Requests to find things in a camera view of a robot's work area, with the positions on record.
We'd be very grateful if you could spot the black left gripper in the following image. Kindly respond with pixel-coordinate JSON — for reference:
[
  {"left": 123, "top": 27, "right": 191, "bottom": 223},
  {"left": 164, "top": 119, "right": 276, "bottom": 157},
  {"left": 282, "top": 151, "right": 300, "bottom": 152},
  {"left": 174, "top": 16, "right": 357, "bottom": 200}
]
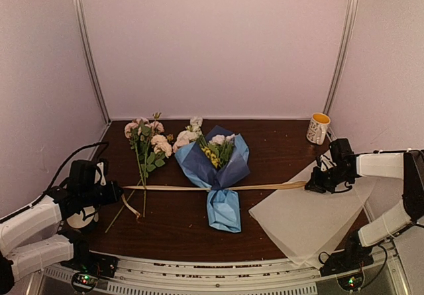
[{"left": 79, "top": 179, "right": 121, "bottom": 207}]

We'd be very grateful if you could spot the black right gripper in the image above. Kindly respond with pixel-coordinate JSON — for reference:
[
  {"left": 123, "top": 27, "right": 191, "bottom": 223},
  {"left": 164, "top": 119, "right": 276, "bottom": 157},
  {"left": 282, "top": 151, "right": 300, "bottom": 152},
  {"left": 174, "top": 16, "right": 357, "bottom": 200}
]
[{"left": 307, "top": 165, "right": 353, "bottom": 194}]

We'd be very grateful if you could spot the beige ribbon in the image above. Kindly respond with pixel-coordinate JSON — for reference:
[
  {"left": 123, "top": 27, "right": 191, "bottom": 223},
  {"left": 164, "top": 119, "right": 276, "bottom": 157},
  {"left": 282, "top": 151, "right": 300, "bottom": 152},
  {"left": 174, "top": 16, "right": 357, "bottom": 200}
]
[{"left": 121, "top": 180, "right": 307, "bottom": 221}]

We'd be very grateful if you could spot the pale rose leafy stem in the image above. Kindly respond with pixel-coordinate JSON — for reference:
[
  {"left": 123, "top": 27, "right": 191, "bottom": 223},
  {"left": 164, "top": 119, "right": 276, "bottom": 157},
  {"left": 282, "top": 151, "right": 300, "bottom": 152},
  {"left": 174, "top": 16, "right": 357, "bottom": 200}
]
[{"left": 208, "top": 134, "right": 236, "bottom": 169}]

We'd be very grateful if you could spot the blue wrapping paper sheet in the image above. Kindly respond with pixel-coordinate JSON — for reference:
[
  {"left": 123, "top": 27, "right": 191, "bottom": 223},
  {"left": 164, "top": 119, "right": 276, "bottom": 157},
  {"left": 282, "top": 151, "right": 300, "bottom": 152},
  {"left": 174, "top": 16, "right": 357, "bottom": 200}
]
[{"left": 175, "top": 126, "right": 250, "bottom": 233}]

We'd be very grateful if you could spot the yellow fake flower bunch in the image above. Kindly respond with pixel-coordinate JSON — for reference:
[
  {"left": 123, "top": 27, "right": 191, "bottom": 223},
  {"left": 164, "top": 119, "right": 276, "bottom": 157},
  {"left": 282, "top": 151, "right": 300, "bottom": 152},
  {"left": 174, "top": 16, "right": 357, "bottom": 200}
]
[{"left": 201, "top": 147, "right": 220, "bottom": 169}]

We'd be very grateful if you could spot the pink fake rose stem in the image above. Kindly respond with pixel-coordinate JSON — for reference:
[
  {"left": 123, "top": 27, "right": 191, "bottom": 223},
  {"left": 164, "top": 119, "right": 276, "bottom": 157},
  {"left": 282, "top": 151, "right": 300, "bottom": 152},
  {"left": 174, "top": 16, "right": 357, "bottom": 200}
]
[{"left": 172, "top": 130, "right": 199, "bottom": 153}]

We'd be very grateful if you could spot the white fake flower long stem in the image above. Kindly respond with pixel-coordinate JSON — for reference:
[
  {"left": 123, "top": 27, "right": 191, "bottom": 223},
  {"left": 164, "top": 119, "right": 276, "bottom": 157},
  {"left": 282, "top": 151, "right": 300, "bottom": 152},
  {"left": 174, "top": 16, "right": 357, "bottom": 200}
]
[{"left": 185, "top": 116, "right": 203, "bottom": 134}]

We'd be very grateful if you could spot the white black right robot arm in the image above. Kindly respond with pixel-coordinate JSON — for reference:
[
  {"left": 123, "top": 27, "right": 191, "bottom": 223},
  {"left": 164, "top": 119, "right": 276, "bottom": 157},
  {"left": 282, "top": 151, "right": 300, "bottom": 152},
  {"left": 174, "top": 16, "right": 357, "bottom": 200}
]
[{"left": 305, "top": 138, "right": 423, "bottom": 270}]

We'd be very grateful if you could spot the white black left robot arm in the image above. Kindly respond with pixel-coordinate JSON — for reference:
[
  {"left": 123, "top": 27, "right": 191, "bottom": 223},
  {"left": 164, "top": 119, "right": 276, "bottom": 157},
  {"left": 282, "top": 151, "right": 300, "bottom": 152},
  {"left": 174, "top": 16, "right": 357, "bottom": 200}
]
[{"left": 1, "top": 159, "right": 123, "bottom": 294}]

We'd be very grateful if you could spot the white floral mug yellow inside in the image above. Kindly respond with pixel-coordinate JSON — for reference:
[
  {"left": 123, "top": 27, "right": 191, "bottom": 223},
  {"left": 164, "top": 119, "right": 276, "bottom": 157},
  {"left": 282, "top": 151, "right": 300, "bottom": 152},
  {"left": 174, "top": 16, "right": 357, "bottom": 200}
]
[{"left": 306, "top": 113, "right": 331, "bottom": 145}]

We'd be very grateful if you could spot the white translucent paper sheet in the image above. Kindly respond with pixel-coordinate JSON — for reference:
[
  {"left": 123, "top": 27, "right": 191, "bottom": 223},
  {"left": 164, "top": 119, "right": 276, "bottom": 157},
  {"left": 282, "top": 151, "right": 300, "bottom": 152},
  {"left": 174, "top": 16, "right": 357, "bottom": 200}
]
[{"left": 249, "top": 177, "right": 377, "bottom": 268}]

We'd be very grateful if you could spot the pink rose bunch with leaves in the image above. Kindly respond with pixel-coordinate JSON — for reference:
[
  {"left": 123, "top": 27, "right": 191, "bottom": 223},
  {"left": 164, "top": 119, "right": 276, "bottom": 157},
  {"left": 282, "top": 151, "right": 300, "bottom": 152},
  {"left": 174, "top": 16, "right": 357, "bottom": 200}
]
[{"left": 121, "top": 112, "right": 173, "bottom": 221}]

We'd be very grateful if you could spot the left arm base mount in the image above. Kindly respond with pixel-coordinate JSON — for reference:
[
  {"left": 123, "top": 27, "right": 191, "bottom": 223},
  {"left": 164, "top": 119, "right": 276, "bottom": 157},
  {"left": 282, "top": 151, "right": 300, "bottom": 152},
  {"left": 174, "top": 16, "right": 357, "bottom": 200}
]
[{"left": 60, "top": 240, "right": 119, "bottom": 294}]

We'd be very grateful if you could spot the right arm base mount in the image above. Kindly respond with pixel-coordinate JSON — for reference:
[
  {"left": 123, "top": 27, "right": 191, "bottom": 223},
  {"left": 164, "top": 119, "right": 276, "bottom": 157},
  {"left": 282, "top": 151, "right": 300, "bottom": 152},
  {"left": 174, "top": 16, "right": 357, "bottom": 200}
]
[{"left": 319, "top": 237, "right": 374, "bottom": 292}]

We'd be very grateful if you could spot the aluminium front rail frame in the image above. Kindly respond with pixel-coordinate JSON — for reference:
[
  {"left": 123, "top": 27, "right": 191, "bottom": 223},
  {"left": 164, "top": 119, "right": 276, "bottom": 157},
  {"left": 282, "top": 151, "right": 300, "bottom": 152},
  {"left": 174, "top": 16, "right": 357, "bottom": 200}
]
[{"left": 24, "top": 241, "right": 411, "bottom": 294}]

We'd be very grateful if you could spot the aluminium corner post right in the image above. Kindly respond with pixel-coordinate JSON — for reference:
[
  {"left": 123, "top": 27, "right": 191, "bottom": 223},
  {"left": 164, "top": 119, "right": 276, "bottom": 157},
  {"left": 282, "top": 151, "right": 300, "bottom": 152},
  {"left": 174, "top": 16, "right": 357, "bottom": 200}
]
[{"left": 324, "top": 0, "right": 360, "bottom": 115}]

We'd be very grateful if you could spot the aluminium corner post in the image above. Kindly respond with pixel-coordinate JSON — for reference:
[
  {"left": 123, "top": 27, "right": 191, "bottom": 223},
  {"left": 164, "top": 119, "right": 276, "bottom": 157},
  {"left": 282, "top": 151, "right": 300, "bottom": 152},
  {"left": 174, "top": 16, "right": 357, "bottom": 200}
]
[
  {"left": 72, "top": 0, "right": 111, "bottom": 124},
  {"left": 324, "top": 0, "right": 360, "bottom": 115}
]

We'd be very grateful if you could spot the aluminium corner post left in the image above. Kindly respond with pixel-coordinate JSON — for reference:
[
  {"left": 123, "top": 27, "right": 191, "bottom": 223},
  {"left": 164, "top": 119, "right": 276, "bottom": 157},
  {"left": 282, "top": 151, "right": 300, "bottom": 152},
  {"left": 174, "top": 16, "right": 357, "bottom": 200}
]
[{"left": 72, "top": 0, "right": 111, "bottom": 124}]

